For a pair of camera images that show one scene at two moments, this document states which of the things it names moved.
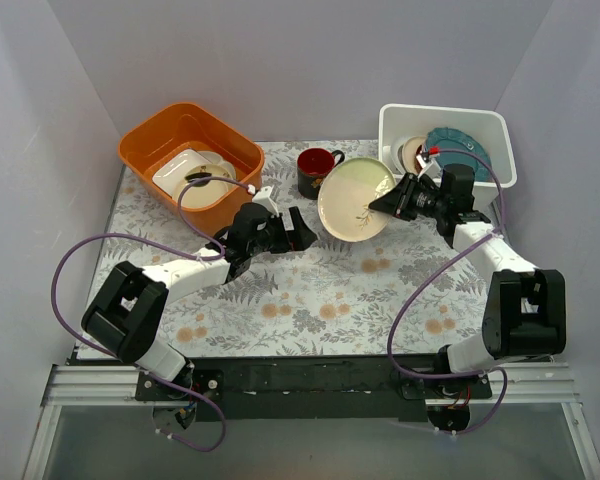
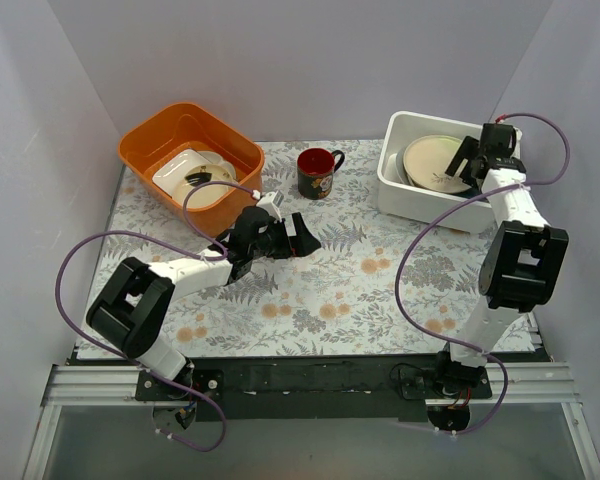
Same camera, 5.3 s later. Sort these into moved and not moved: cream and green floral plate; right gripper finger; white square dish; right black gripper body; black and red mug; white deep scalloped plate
Moved: cream and green floral plate; right gripper finger; white deep scalloped plate; right black gripper body
Not moved: black and red mug; white square dish
